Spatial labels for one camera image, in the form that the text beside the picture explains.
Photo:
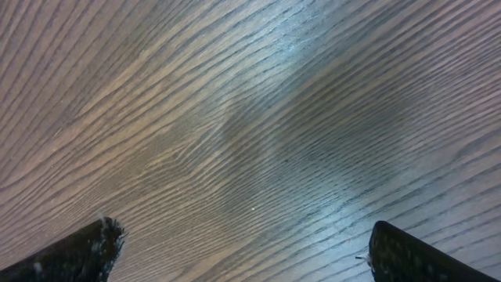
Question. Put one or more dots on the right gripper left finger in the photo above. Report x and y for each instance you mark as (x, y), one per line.
(87, 255)

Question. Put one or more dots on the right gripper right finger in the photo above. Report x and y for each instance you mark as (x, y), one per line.
(396, 256)

